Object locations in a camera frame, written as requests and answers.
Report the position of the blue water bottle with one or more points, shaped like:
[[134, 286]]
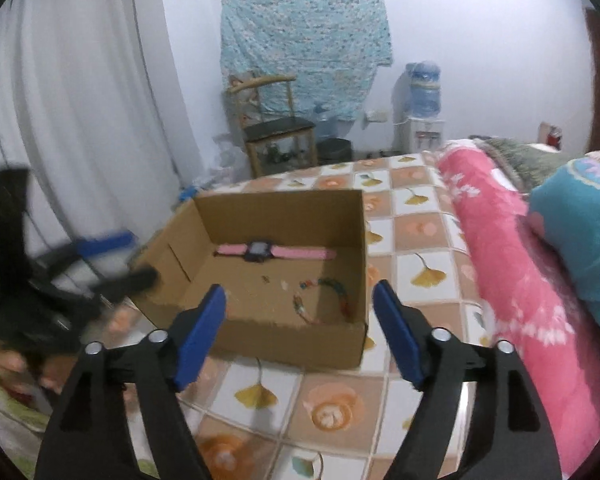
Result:
[[424, 95]]

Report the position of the small blue object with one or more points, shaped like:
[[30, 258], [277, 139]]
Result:
[[185, 194]]

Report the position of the white plastic bag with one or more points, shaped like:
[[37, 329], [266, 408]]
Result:
[[225, 160]]

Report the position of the white water dispenser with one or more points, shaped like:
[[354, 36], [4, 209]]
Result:
[[415, 135]]

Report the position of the leaf and tile pattern tablecloth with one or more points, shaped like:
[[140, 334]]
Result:
[[330, 410]]

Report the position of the white wall socket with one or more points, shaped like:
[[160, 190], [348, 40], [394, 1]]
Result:
[[376, 115]]

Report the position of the white curtain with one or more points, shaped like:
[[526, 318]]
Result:
[[80, 110]]

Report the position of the pink floral blanket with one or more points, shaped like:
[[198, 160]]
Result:
[[505, 260]]

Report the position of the brown cardboard box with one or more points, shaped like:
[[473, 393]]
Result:
[[280, 350]]

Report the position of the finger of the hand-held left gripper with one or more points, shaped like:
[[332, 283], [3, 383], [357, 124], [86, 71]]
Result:
[[105, 244], [135, 280]]

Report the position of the black trash bin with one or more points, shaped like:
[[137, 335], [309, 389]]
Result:
[[335, 151]]

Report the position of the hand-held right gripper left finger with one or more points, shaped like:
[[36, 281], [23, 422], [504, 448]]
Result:
[[202, 335]]

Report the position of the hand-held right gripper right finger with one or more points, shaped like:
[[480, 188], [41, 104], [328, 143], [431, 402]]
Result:
[[400, 335]]

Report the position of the grey patterned blanket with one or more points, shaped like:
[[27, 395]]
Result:
[[520, 157]]

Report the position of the wooden chair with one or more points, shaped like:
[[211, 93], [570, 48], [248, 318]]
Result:
[[277, 127]]

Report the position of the teal pillow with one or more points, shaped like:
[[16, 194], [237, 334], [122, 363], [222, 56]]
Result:
[[580, 230]]

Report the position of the light blue floral cloth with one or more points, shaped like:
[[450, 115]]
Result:
[[305, 45]]

